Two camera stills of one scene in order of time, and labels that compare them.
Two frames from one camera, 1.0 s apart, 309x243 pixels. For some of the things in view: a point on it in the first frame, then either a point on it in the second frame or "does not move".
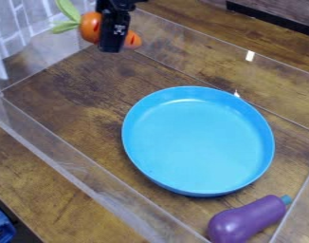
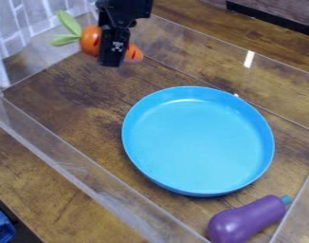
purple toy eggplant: [235, 225] does not move
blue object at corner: [5, 233] does not move
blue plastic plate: [199, 140] does not move
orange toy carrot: [90, 25] -> [90, 38]
